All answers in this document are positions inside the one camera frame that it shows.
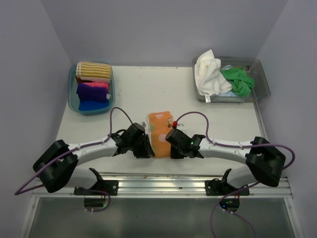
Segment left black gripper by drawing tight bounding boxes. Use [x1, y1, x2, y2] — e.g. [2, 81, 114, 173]
[129, 133, 155, 158]

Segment orange patterned towel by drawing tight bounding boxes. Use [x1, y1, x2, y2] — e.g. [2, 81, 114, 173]
[148, 111, 174, 158]

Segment purple towel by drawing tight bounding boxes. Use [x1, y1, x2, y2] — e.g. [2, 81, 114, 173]
[76, 83, 108, 102]

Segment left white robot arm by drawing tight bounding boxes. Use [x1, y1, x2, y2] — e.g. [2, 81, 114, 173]
[33, 123, 155, 195]

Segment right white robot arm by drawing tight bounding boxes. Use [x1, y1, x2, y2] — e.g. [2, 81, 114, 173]
[165, 128, 286, 195]

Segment blue rolled towel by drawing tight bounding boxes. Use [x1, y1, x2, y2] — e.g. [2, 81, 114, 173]
[79, 100, 109, 111]

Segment pink rolled towel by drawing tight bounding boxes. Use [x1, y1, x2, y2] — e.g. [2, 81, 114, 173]
[85, 82, 109, 90]

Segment white towel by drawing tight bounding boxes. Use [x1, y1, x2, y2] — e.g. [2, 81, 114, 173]
[194, 50, 232, 103]

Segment blue-green plastic bin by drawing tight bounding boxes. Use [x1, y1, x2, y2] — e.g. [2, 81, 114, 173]
[67, 64, 115, 116]

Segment yellow striped rolled towel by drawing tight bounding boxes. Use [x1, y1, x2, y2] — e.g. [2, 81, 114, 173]
[75, 61, 112, 83]

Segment clear grey plastic bin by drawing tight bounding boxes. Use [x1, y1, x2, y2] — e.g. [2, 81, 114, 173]
[192, 56, 271, 103]

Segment green towel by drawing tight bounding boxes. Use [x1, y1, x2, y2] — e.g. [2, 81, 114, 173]
[220, 67, 255, 97]

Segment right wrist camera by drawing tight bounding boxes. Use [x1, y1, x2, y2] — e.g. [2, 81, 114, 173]
[172, 120, 185, 129]

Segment aluminium mounting rail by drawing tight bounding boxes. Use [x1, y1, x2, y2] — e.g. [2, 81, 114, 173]
[32, 172, 293, 199]

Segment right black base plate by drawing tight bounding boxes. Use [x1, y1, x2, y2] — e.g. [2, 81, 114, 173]
[205, 178, 250, 196]

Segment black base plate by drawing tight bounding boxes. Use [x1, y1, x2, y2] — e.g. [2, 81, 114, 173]
[205, 178, 250, 196]
[74, 180, 119, 196]

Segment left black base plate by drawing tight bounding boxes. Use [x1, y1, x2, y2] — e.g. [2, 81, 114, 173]
[74, 180, 119, 196]

